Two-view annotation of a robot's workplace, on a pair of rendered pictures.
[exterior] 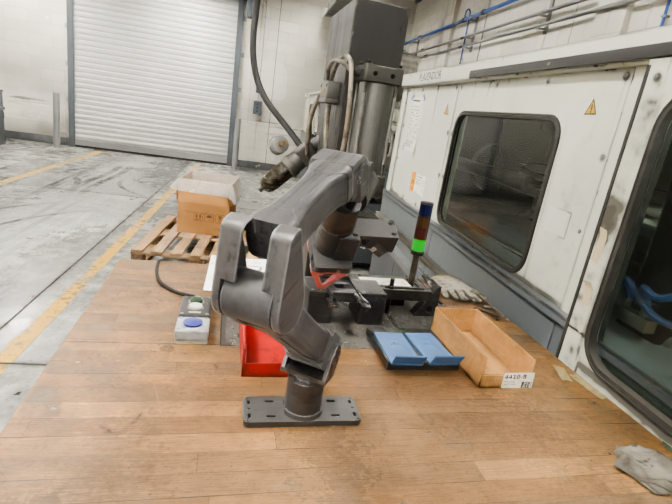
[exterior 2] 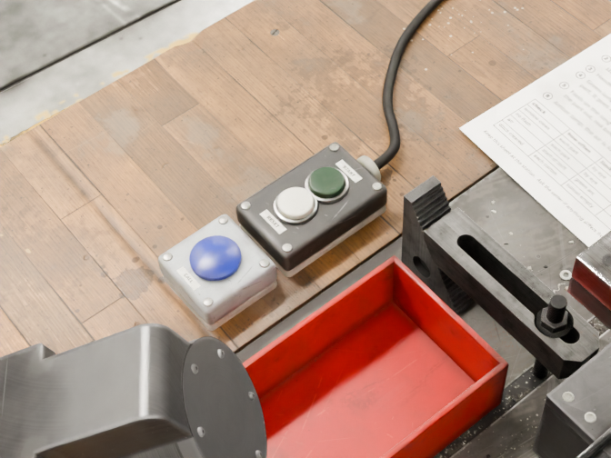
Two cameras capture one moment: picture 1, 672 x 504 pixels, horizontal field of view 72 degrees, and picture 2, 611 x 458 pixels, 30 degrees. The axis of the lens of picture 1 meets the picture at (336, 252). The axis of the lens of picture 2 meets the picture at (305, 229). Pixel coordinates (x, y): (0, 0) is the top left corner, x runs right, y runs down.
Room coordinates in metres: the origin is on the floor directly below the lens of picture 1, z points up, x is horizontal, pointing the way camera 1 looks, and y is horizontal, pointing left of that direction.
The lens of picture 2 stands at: (0.78, -0.21, 1.66)
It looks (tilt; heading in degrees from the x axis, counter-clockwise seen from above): 54 degrees down; 70
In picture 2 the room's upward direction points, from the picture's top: 5 degrees counter-clockwise
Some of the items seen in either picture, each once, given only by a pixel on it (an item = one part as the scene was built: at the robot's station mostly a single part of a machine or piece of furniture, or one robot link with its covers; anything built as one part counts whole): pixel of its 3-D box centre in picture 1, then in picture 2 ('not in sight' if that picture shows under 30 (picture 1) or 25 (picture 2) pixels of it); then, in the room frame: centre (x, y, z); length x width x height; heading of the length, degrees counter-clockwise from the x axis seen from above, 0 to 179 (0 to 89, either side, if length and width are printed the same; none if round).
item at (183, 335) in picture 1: (192, 335); (219, 280); (0.89, 0.28, 0.90); 0.07 x 0.07 x 0.06; 15
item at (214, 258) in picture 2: (192, 324); (215, 261); (0.89, 0.28, 0.93); 0.04 x 0.04 x 0.02
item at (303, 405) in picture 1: (304, 393); not in sight; (0.68, 0.02, 0.94); 0.20 x 0.07 x 0.08; 105
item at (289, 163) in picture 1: (294, 163); not in sight; (1.35, 0.16, 1.25); 0.19 x 0.07 x 0.19; 105
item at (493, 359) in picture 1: (479, 345); not in sight; (0.99, -0.37, 0.93); 0.25 x 0.13 x 0.08; 15
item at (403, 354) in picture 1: (399, 344); not in sight; (0.93, -0.17, 0.93); 0.15 x 0.07 x 0.03; 14
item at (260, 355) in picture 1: (269, 332); (315, 428); (0.90, 0.12, 0.93); 0.25 x 0.12 x 0.06; 15
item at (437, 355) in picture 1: (433, 344); not in sight; (0.95, -0.25, 0.93); 0.15 x 0.07 x 0.03; 18
